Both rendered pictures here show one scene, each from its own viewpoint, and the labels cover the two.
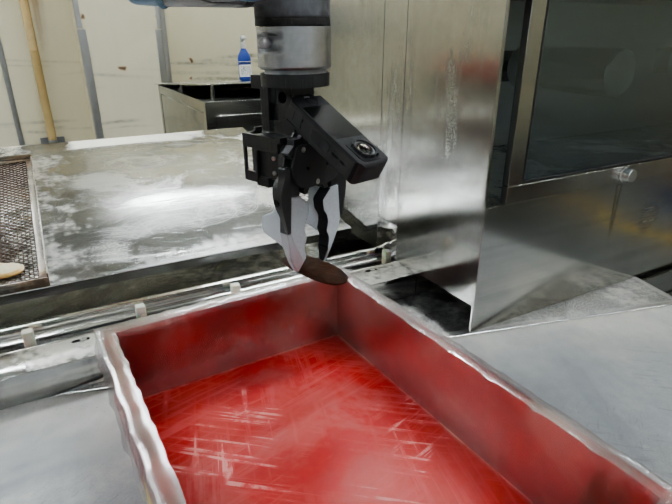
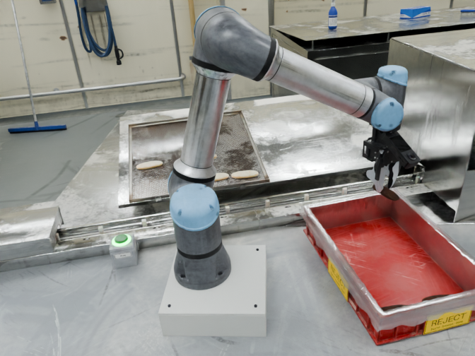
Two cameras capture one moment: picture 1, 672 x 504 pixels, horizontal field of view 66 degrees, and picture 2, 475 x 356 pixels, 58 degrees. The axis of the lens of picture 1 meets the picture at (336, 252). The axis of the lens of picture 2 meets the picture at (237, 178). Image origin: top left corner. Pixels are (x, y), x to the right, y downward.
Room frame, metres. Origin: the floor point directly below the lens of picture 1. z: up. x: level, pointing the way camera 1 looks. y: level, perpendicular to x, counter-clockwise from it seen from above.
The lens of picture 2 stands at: (-0.62, 0.07, 1.67)
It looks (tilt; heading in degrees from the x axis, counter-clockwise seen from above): 29 degrees down; 20
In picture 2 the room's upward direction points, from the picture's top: 4 degrees counter-clockwise
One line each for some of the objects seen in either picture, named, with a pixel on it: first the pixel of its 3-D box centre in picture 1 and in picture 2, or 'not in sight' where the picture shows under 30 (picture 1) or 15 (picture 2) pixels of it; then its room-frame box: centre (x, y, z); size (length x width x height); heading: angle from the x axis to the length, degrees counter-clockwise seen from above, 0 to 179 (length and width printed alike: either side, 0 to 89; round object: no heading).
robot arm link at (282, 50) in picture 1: (292, 51); not in sight; (0.56, 0.04, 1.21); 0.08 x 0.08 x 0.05
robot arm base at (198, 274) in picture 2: not in sight; (201, 255); (0.17, 0.47, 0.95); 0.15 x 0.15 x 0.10
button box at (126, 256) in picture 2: not in sight; (124, 253); (0.24, 0.76, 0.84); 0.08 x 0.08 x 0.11; 29
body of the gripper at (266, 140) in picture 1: (292, 131); (383, 141); (0.57, 0.05, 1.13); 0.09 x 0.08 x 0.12; 48
